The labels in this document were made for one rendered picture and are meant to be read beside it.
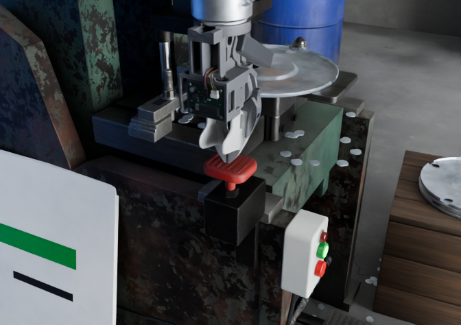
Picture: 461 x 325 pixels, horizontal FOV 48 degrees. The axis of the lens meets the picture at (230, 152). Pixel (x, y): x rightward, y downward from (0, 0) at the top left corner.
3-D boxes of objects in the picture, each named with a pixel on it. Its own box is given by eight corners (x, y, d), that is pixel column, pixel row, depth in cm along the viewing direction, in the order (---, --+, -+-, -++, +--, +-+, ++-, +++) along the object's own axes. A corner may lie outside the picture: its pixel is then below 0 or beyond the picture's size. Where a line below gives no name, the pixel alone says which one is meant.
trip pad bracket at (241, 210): (263, 267, 91) (267, 172, 82) (237, 302, 84) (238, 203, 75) (234, 256, 94) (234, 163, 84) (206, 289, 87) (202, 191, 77)
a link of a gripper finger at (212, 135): (192, 171, 73) (190, 111, 68) (213, 153, 77) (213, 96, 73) (211, 176, 72) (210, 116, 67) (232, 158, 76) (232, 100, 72)
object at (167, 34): (265, 27, 112) (266, 1, 109) (218, 53, 96) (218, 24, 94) (202, 18, 119) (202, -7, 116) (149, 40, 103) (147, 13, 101)
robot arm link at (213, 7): (210, -26, 66) (268, -20, 63) (211, 10, 68) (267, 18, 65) (178, -15, 60) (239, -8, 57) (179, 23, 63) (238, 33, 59)
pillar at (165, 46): (174, 86, 109) (170, 19, 102) (168, 89, 107) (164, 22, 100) (166, 83, 110) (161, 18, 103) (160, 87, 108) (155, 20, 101)
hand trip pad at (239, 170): (258, 201, 80) (260, 158, 77) (241, 221, 76) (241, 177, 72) (220, 188, 83) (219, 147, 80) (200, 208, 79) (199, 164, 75)
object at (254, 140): (312, 95, 127) (314, 73, 124) (220, 180, 93) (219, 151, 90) (208, 74, 140) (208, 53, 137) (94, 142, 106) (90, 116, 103)
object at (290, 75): (357, 61, 109) (357, 57, 109) (304, 110, 87) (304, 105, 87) (237, 40, 122) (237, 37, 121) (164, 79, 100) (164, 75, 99)
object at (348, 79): (352, 132, 109) (359, 71, 102) (329, 161, 98) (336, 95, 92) (247, 108, 119) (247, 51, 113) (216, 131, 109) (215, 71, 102)
